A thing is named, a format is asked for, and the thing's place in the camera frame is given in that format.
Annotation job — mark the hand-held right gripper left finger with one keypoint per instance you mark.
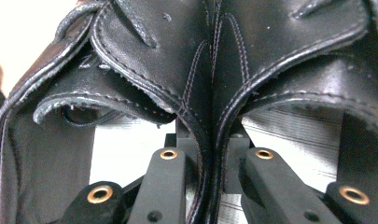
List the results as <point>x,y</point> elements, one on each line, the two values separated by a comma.
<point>182,137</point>

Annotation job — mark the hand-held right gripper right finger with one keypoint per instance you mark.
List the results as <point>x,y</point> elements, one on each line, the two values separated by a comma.
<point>235,146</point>

